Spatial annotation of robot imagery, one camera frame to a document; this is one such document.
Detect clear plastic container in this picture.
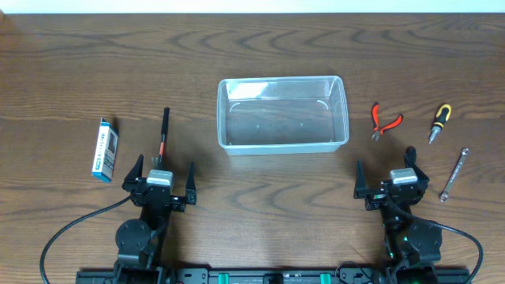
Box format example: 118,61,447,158
216,76,350,155

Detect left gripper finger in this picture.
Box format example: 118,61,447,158
185,162,196,197
124,154,144,183

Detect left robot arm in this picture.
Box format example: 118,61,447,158
112,155,196,284

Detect yellow black stubby screwdriver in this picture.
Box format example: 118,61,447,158
428,104,452,144

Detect silver combination wrench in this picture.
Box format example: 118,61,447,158
440,148,469,203

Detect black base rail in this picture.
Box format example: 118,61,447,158
75,266,469,284

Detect blue white screwdriver set box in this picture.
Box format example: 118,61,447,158
92,118,118,183

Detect red handled cutting pliers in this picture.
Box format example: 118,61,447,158
371,102,404,140

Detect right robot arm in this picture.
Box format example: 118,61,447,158
353,146,442,283

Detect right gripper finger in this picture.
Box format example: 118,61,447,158
354,160,367,192
404,146,429,182

